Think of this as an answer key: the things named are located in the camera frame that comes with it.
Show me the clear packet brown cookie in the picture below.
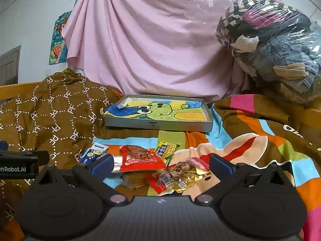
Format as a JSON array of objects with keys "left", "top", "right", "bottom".
[{"left": 121, "top": 172, "right": 148, "bottom": 190}]

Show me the clear packet red label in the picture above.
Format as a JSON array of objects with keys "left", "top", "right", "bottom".
[{"left": 186, "top": 157, "right": 211, "bottom": 175}]

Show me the grey cardboard tray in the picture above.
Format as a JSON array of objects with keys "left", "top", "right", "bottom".
[{"left": 103, "top": 94, "right": 213, "bottom": 133}]

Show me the pink cloth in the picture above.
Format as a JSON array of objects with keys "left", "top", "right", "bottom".
[{"left": 61, "top": 0, "right": 284, "bottom": 103}]

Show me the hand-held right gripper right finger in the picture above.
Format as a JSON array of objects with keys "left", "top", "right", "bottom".
[{"left": 194, "top": 154, "right": 294, "bottom": 205}]

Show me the painted paper drawing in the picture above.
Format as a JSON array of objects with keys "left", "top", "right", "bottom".
[{"left": 105, "top": 98, "right": 207, "bottom": 122}]

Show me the small red snack packet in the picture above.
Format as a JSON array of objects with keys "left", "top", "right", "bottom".
[{"left": 145, "top": 172, "right": 173, "bottom": 194}]

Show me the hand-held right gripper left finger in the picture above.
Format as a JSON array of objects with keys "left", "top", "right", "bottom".
[{"left": 33, "top": 154, "right": 129, "bottom": 205}]

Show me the wall poster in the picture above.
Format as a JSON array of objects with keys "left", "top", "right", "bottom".
[{"left": 49, "top": 10, "right": 74, "bottom": 66}]

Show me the clear packet of walnuts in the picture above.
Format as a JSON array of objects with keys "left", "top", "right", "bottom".
[{"left": 166, "top": 161, "right": 191, "bottom": 181}]

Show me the clear bag of clothes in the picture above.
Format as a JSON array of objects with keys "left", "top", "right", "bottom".
[{"left": 216, "top": 0, "right": 321, "bottom": 106}]

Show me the green yellow cracker packet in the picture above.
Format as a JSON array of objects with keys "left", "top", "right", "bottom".
[{"left": 155, "top": 141, "right": 180, "bottom": 167}]

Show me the beige snack bar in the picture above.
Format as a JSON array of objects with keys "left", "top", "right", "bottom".
[{"left": 110, "top": 154, "right": 126, "bottom": 174}]

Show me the blue white tube packet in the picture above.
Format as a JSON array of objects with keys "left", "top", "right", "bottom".
[{"left": 80, "top": 143, "right": 109, "bottom": 165}]

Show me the brown patterned cloth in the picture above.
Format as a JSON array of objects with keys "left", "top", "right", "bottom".
[{"left": 0, "top": 68, "right": 123, "bottom": 241}]

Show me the gold snack packet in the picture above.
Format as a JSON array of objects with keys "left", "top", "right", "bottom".
[{"left": 173, "top": 171, "right": 201, "bottom": 194}]

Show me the wooden bed frame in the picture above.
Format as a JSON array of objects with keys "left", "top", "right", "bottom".
[{"left": 0, "top": 82, "right": 51, "bottom": 98}]

